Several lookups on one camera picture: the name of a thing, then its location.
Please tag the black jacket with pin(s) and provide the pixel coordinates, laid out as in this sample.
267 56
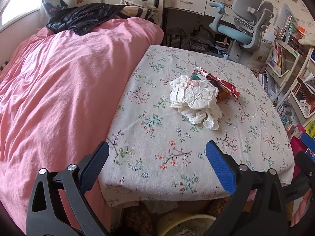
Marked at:
81 17

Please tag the person's right hand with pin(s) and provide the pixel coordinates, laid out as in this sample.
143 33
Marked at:
306 206

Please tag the yellow plastic basin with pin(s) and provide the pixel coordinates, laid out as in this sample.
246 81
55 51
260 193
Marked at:
172 222

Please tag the white paper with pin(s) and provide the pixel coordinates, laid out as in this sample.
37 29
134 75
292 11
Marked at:
194 94

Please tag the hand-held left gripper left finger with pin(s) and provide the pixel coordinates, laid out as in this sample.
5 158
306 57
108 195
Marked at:
96 166

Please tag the red bag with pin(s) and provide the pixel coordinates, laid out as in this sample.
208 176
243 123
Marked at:
296 142

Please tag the white tissue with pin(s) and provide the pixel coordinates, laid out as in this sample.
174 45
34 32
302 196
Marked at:
201 116

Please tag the beige dark striped cloth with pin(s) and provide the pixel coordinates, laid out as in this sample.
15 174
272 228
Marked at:
140 12

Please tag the stack of floor books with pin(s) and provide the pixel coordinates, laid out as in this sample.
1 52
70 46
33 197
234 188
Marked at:
286 116

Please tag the white rolling book cart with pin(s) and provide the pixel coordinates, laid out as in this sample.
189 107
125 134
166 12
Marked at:
290 54

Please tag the row of books in cart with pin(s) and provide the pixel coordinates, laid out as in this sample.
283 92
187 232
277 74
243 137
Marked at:
278 59

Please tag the red snack wrapper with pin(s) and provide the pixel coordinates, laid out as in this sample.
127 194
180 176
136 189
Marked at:
227 87

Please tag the white side shelf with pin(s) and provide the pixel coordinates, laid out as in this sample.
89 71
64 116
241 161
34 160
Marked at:
304 103

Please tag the window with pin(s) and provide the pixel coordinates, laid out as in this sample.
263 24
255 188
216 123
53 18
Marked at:
17 0

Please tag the floral tablecloth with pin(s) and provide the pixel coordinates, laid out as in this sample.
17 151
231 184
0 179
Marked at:
172 140

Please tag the white desk with drawers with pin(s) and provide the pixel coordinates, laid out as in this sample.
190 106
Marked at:
189 2

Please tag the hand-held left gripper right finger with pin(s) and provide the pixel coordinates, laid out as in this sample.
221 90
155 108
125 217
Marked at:
221 167

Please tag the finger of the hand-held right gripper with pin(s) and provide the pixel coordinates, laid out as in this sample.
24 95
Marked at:
308 142
305 162

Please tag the white cloth bag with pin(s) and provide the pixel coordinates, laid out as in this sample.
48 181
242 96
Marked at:
134 0

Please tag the row of upright shelf books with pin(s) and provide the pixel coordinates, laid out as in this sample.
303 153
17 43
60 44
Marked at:
289 28

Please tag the pile of newspapers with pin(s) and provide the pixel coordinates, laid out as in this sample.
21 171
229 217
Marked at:
199 41

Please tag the pink blanket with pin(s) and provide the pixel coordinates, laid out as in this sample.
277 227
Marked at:
61 91

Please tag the grey blue office chair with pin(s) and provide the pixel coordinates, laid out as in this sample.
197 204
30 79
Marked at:
243 29

